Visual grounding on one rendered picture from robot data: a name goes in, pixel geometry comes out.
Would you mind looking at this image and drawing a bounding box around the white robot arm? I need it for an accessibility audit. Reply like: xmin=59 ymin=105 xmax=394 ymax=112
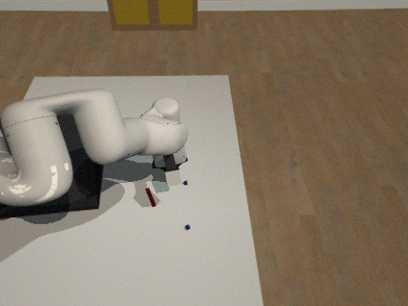
xmin=0 ymin=89 xmax=188 ymax=206

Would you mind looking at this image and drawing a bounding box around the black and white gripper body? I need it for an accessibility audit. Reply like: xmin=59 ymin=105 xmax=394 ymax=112
xmin=152 ymin=145 xmax=187 ymax=167

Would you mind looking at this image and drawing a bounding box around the dark red rod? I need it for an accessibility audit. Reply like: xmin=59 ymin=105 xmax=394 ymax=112
xmin=146 ymin=188 xmax=156 ymax=207

